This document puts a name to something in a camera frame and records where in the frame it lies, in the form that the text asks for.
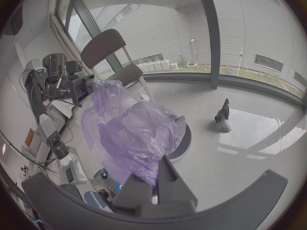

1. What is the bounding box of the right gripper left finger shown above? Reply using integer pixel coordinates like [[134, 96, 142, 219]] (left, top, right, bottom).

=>
[[112, 173, 154, 213]]

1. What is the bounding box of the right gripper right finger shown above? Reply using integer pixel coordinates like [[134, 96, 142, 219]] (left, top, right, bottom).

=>
[[157, 156, 198, 211]]

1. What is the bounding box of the purple plastic bag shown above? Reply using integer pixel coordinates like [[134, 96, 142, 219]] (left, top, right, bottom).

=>
[[80, 79, 187, 186]]

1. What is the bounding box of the black plastic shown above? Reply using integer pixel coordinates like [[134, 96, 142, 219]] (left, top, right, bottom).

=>
[[214, 98, 230, 123]]

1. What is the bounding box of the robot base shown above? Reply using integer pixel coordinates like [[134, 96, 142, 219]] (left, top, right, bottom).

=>
[[22, 114, 125, 210]]

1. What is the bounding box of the white trash bin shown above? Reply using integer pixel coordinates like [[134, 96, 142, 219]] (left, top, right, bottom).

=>
[[164, 109, 194, 163]]

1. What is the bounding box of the white printed wrapper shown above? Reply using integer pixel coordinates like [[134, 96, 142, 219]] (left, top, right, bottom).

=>
[[216, 119, 232, 133]]

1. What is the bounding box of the window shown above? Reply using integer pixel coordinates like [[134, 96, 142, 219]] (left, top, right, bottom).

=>
[[56, 0, 307, 100]]

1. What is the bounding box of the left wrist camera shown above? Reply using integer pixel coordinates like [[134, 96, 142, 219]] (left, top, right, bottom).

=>
[[66, 60, 83, 80]]

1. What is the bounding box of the brown padded white frame chair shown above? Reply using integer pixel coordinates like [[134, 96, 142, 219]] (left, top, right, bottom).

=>
[[80, 29, 156, 105]]

